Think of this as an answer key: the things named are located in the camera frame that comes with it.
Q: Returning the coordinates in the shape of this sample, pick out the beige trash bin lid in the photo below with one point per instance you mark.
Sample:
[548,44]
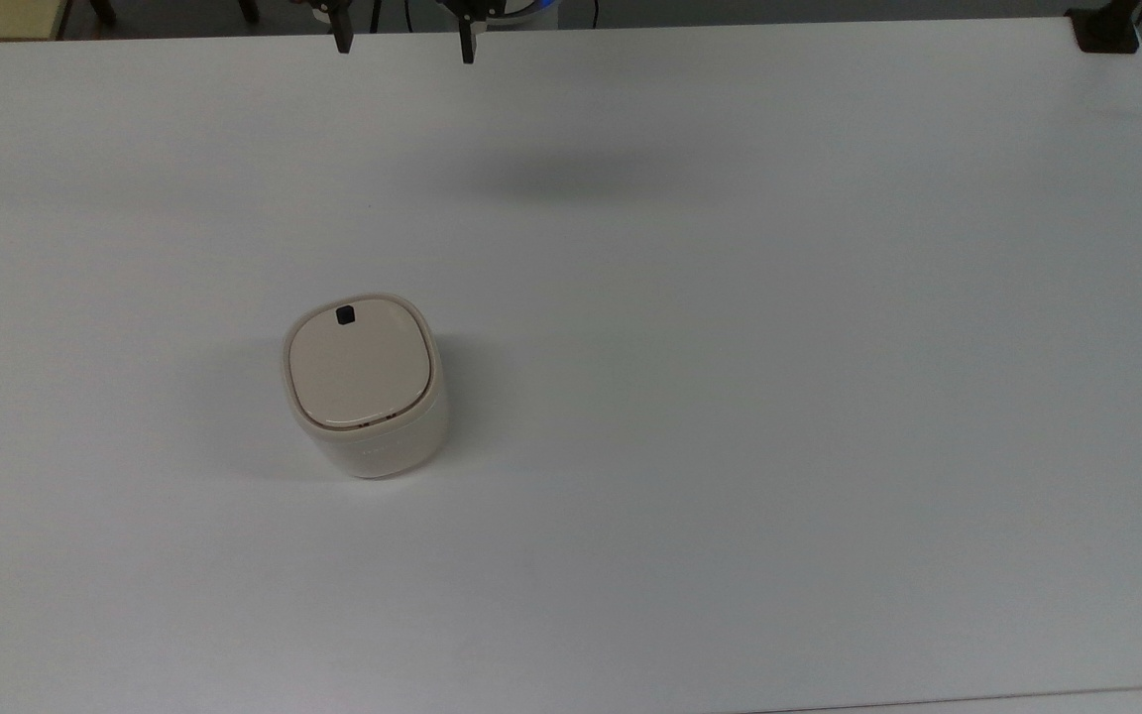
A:
[360,364]

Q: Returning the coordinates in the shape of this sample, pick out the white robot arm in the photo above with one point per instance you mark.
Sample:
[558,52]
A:
[531,10]

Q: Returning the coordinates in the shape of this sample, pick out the beige trash bin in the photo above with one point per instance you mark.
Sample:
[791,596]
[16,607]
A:
[388,441]

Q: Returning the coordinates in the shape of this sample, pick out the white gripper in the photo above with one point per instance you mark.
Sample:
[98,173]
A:
[317,7]

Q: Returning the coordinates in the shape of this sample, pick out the adjacent white table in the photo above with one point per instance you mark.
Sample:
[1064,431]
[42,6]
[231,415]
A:
[1007,702]

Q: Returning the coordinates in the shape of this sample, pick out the dark chair leg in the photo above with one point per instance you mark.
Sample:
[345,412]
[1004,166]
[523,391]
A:
[248,9]
[103,10]

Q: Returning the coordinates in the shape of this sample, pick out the black table clamp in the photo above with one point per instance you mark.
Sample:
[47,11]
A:
[1104,28]

